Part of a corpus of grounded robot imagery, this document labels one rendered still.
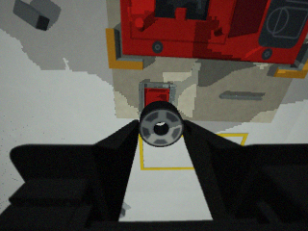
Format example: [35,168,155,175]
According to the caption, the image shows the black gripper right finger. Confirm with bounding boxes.
[183,119,308,219]

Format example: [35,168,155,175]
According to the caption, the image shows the small grey block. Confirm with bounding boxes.
[13,0,50,31]

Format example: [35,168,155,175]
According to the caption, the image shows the yellow tape outline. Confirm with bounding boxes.
[139,134,248,170]

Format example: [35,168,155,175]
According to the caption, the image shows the black and grey wheel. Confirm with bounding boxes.
[139,101,184,147]

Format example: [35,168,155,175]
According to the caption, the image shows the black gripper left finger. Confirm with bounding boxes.
[10,119,139,221]

